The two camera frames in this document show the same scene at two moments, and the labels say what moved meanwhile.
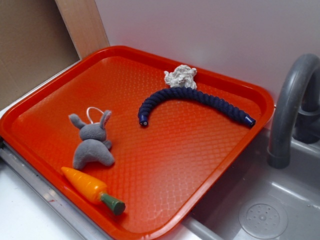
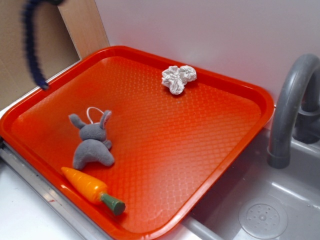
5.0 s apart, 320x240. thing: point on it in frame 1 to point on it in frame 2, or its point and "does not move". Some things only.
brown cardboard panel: [35, 43] does not move
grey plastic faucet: [295, 109] does not move
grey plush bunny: [94, 144] does not move
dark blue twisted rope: [219, 106] to [28, 9]
